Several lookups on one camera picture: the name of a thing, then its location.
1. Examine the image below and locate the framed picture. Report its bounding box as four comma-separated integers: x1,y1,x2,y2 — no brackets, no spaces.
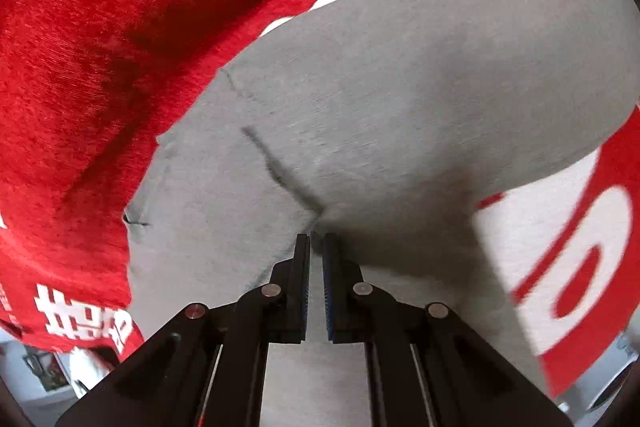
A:
24,349,70,394

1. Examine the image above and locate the red printed blanket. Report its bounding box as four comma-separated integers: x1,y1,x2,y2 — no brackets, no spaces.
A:
0,0,640,400

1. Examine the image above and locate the grey small garment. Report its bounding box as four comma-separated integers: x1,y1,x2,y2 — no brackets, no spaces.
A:
122,0,640,427

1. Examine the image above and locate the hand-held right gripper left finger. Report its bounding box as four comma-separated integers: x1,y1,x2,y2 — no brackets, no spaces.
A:
55,233,311,427

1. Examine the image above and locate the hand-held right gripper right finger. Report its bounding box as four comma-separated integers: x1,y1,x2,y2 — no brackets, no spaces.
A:
322,232,574,427

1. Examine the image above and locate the white appliance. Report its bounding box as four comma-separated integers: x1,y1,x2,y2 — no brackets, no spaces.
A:
559,336,637,414

